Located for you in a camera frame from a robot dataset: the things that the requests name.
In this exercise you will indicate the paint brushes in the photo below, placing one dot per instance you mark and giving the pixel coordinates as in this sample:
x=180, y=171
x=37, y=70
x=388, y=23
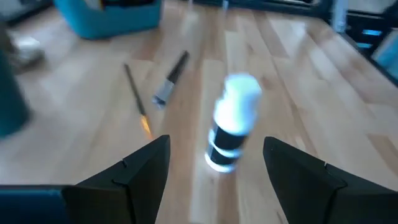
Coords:
x=136, y=93

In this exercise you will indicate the teal ribbed plastic cup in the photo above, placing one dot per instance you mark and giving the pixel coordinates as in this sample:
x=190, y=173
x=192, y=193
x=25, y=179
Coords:
x=12, y=102

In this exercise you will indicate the white paint bottle black label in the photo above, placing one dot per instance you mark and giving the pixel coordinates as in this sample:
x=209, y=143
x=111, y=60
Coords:
x=230, y=140

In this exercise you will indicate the blue cushion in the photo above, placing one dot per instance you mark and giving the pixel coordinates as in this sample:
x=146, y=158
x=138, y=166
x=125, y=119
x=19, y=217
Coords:
x=388, y=56

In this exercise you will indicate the silver aluminium post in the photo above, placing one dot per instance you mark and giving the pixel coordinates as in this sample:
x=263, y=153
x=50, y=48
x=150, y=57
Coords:
x=339, y=12

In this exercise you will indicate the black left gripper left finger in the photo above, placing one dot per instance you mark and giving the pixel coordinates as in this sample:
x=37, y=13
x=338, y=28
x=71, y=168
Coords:
x=133, y=193

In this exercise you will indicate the teal plastic storage bin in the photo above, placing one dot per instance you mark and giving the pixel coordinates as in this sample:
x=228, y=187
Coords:
x=124, y=25

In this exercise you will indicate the black paintbrush dark bristles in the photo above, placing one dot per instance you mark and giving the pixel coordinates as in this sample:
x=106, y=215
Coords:
x=177, y=70

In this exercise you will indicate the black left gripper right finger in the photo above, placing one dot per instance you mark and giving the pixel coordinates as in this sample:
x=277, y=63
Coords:
x=304, y=193

